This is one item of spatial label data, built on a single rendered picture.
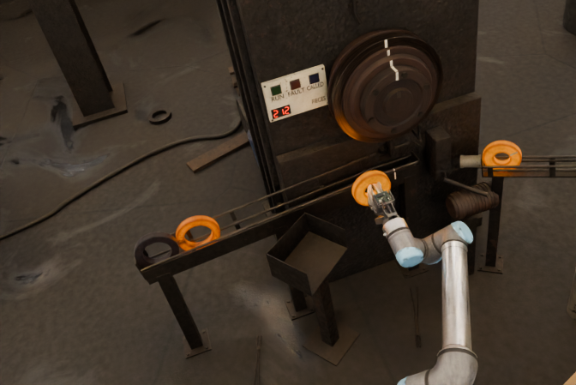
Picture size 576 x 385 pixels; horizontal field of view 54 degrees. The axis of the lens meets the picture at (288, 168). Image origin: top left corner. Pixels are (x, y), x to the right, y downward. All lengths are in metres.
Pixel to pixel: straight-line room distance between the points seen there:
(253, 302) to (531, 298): 1.37
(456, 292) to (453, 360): 0.25
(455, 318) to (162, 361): 1.61
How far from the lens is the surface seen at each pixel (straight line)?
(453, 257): 2.04
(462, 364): 1.79
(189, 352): 2.96
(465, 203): 2.67
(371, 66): 2.18
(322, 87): 2.33
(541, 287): 3.06
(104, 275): 3.52
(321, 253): 2.38
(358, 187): 2.24
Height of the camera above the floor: 2.37
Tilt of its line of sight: 39 degrees down
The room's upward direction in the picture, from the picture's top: 12 degrees counter-clockwise
